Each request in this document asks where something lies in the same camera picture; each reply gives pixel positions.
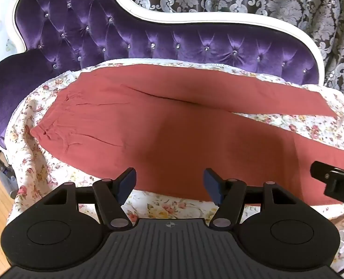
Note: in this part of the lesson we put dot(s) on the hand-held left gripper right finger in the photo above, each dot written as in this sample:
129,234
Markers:
214,184

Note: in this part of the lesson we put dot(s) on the red grey stick vacuum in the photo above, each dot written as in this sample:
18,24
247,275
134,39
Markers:
0,174

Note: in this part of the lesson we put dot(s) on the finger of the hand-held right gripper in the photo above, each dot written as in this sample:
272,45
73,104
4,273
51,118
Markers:
320,171

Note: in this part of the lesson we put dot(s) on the grey damask curtain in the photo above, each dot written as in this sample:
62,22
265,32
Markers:
247,0

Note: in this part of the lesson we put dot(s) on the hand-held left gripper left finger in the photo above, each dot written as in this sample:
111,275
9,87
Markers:
127,184

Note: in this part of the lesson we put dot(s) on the purple tufted sofa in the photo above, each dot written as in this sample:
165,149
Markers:
102,35

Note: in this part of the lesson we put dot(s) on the floral quilted blanket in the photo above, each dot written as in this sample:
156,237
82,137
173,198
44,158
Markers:
35,162

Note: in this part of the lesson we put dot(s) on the terracotta red pants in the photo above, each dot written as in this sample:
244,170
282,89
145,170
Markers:
160,122

